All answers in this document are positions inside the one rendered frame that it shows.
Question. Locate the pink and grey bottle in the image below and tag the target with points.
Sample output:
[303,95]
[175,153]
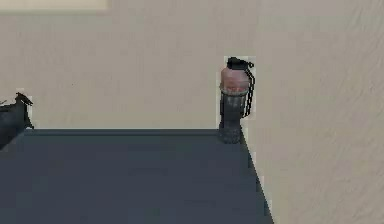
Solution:
[234,100]

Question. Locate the black angular object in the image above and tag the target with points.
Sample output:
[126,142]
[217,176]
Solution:
[13,116]

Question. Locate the dark grey table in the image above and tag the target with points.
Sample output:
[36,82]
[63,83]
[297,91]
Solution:
[133,176]

